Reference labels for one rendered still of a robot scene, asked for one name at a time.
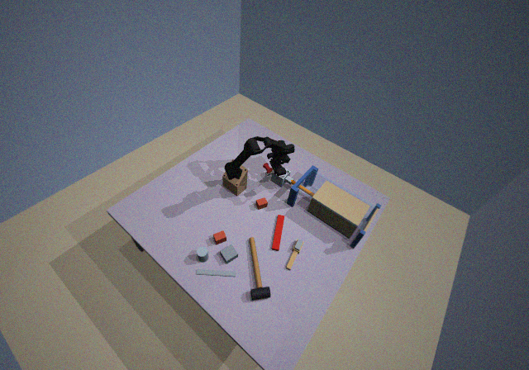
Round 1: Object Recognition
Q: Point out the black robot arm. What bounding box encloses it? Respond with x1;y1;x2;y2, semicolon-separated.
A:
224;136;295;180

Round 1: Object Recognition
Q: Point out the grey-blue short cylinder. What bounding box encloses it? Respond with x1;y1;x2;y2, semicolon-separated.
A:
197;247;208;263

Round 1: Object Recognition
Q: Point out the pale grey flat bar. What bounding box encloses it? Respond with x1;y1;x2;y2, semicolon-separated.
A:
196;269;236;277

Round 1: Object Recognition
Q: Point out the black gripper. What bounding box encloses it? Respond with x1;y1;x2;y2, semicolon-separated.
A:
267;153;287;176

